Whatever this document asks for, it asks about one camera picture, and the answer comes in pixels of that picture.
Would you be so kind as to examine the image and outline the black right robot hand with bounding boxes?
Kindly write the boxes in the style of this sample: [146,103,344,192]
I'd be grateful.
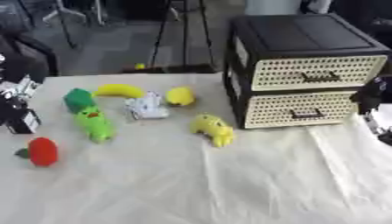
[349,76,391,116]

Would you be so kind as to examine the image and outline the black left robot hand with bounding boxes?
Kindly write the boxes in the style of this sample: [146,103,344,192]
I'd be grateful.
[0,97,43,136]

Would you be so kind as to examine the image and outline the pale pierced upper drawer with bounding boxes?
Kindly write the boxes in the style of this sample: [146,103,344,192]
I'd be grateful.
[249,54,391,92]

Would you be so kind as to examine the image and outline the pale pierced drawer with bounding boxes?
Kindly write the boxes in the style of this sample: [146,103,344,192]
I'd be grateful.
[249,54,391,92]
[241,90,361,130]

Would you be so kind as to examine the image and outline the black drawer cabinet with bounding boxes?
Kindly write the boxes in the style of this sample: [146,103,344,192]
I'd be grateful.
[221,12,392,130]

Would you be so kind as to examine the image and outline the pale pierced lower drawer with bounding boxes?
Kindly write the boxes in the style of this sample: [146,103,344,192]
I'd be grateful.
[241,90,361,130]

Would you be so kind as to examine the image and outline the red toy strawberry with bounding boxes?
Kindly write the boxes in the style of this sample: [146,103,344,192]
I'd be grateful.
[13,136,60,168]

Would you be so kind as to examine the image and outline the black chair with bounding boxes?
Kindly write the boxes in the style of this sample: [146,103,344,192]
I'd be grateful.
[0,31,61,86]

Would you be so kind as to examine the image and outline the dark green toy block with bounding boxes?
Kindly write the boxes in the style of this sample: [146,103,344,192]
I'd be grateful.
[62,87,98,115]

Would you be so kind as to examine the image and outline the light green soft toy duck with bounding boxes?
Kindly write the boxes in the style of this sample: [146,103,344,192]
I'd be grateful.
[72,106,116,144]

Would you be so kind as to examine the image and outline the thin black stand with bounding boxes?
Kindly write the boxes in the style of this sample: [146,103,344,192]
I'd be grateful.
[50,0,81,50]

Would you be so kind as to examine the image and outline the yellow toy banana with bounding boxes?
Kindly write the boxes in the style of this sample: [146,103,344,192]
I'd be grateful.
[92,83,147,100]

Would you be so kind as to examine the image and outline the white chair base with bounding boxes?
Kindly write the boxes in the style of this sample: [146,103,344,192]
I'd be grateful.
[41,0,108,26]

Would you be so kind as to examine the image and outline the white soft toy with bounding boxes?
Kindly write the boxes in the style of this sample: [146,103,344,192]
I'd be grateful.
[122,90,172,121]

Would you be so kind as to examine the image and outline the yellow soft toy animal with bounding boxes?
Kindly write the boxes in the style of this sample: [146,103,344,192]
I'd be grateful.
[188,113,238,148]

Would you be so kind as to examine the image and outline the yellow toy lemon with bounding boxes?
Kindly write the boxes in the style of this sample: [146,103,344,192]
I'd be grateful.
[164,86,198,107]

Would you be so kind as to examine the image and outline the black tripod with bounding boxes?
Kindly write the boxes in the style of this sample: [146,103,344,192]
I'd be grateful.
[121,0,218,74]

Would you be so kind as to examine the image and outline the black upper drawer handle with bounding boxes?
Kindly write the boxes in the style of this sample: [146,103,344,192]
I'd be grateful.
[300,70,343,83]

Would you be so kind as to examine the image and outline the black drawer handle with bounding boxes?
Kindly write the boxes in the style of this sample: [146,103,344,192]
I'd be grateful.
[300,70,343,83]
[288,108,325,120]

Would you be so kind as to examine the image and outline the black lower drawer handle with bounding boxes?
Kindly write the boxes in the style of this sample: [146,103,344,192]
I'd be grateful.
[288,108,325,120]

